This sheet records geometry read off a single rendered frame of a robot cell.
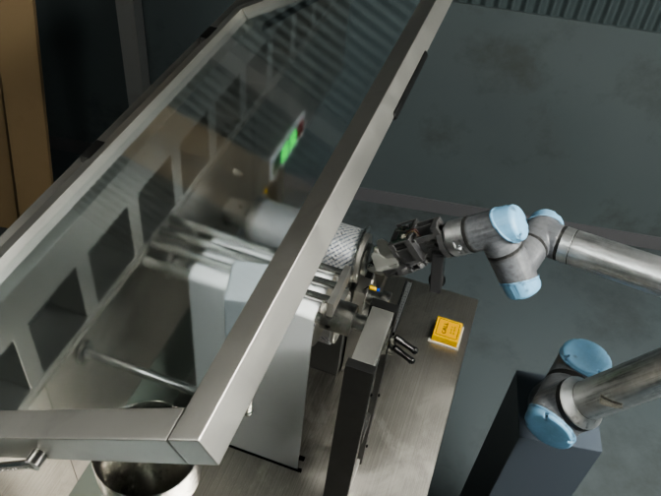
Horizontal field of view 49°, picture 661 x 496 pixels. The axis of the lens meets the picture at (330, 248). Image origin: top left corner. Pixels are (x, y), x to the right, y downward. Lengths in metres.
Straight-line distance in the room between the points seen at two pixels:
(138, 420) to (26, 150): 2.81
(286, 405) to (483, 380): 1.66
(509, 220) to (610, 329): 2.09
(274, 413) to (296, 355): 0.22
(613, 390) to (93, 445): 1.14
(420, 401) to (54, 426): 1.30
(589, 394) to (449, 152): 2.06
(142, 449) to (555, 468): 1.51
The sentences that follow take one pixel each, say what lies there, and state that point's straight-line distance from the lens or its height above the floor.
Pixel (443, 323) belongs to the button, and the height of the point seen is 0.92.
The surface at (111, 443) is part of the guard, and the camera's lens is 0.59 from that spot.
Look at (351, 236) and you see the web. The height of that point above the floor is 1.31.
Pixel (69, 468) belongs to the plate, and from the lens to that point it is 1.40.
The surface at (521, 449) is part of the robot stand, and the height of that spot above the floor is 0.85.
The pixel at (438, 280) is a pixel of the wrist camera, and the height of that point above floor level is 1.30.
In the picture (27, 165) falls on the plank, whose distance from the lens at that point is 3.38.
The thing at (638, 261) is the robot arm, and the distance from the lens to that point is 1.53.
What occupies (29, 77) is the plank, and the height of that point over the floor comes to 0.75.
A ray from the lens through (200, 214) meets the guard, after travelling 0.84.
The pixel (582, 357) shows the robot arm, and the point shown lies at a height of 1.13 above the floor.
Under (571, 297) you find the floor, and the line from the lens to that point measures 3.51.
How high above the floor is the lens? 2.41
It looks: 45 degrees down
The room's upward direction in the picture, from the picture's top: 7 degrees clockwise
